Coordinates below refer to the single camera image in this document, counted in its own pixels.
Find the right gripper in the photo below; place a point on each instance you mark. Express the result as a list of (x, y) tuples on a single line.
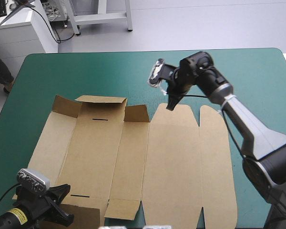
[(181, 82)]

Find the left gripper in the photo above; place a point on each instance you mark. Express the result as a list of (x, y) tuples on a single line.
[(33, 202)]

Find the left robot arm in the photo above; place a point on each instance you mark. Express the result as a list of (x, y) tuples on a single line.
[(7, 218)]

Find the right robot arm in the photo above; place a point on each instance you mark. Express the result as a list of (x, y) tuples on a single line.
[(250, 133)]

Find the brown cardboard box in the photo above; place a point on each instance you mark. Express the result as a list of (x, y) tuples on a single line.
[(171, 155)]

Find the person's legs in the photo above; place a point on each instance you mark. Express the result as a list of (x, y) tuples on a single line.
[(0, 69)]

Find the white cabinet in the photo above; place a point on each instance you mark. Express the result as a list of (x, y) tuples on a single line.
[(19, 38)]

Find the grey monitor stand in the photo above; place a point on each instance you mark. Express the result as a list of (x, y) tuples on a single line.
[(16, 8)]

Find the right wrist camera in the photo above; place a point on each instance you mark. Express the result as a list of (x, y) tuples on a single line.
[(156, 72)]

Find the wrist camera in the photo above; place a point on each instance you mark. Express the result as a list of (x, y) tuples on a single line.
[(156, 72), (33, 180)]

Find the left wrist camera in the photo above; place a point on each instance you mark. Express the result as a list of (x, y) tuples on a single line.
[(33, 180)]

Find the white table frame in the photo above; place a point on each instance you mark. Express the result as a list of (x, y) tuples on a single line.
[(101, 17)]

